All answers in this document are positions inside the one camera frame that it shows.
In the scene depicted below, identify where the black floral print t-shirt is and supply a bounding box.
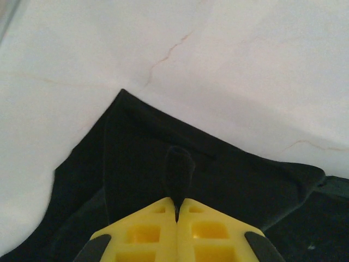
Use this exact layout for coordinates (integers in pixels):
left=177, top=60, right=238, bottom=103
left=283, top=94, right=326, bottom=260
left=0, top=88, right=349, bottom=262

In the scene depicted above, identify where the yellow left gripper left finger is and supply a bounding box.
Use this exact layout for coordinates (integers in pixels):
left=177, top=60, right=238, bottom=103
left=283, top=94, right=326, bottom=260
left=73, top=196, right=178, bottom=262

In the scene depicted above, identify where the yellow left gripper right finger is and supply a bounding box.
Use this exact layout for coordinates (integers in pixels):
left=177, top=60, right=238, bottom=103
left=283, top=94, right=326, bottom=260
left=176, top=198, right=286, bottom=262

